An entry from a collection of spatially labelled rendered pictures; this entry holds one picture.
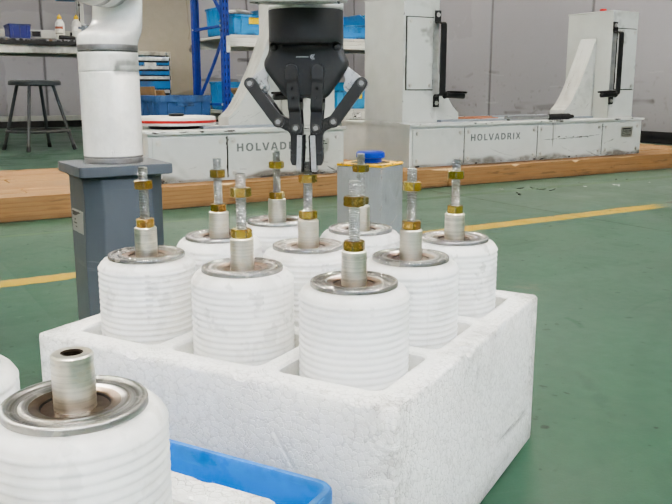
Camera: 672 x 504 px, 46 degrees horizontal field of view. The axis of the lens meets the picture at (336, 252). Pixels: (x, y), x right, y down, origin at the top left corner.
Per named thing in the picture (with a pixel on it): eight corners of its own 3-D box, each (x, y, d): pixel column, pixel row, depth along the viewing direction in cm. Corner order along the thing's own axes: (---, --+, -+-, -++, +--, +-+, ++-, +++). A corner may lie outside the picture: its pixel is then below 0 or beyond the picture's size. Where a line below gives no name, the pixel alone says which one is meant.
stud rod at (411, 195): (417, 244, 78) (418, 168, 77) (413, 246, 77) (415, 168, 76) (407, 243, 79) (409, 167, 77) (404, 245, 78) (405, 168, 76)
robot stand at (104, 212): (69, 335, 136) (56, 160, 130) (152, 322, 143) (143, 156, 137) (92, 360, 124) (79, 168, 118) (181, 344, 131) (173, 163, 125)
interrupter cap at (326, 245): (306, 260, 79) (306, 253, 79) (257, 250, 84) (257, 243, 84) (358, 249, 84) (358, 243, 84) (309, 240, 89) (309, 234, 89)
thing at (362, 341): (318, 513, 66) (317, 303, 62) (287, 462, 75) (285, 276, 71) (424, 494, 69) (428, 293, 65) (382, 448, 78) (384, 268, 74)
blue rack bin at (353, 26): (304, 41, 652) (304, 15, 648) (344, 43, 671) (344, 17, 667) (334, 38, 610) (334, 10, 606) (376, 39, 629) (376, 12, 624)
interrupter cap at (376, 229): (374, 225, 99) (374, 220, 99) (403, 235, 92) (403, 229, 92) (318, 229, 96) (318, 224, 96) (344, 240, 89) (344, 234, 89)
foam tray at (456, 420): (50, 499, 82) (36, 332, 78) (265, 380, 115) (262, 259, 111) (392, 622, 63) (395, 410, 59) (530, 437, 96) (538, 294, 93)
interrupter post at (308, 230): (307, 253, 82) (307, 221, 82) (292, 249, 84) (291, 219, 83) (324, 249, 84) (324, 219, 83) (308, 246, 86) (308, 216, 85)
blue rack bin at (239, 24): (204, 38, 606) (203, 9, 601) (249, 39, 626) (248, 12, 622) (232, 34, 564) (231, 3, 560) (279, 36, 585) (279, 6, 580)
